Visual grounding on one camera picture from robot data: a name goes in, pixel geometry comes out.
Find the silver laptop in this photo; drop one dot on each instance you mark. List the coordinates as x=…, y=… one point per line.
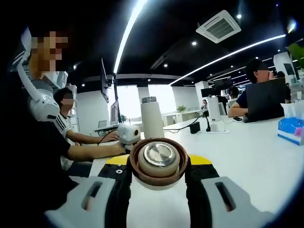
x=114, y=114

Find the green potted plant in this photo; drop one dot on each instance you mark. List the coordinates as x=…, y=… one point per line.
x=181, y=109

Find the black monitor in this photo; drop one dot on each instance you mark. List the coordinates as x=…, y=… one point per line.
x=105, y=80

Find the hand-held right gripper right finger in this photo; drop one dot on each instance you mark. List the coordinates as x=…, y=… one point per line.
x=197, y=206

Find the white brown cup lid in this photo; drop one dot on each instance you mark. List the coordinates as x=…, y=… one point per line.
x=158, y=156

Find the shelf rack with bins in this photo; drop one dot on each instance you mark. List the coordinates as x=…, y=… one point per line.
x=61, y=78

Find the person's left hand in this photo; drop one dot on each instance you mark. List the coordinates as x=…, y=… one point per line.
x=116, y=149

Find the tall white appliance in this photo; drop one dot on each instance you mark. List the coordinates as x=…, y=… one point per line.
x=213, y=109

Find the white chest device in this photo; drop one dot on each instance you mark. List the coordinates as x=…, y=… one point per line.
x=44, y=104

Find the white water cup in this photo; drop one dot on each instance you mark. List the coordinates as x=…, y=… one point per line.
x=152, y=118

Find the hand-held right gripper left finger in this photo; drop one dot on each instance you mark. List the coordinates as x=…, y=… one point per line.
x=111, y=206

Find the black laptop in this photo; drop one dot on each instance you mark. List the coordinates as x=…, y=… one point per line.
x=264, y=102

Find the ceiling air conditioner vent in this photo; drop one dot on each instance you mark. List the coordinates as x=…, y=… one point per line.
x=218, y=26

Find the long ceiling light strip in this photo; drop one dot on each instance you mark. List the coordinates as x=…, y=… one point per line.
x=129, y=35

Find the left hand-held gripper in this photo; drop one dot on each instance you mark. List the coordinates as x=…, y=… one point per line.
x=128, y=134

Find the white power strip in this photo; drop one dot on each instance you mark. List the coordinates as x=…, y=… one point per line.
x=223, y=131

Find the white table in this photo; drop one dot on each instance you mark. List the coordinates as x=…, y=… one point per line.
x=237, y=161

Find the person's black shirt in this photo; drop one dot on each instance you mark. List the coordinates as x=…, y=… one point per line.
x=28, y=166

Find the black power adapter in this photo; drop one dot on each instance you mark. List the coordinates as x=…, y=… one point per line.
x=195, y=127

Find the blue tissue pack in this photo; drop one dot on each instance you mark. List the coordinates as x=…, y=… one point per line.
x=291, y=130

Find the black monitor pole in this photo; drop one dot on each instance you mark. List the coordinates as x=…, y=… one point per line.
x=115, y=99

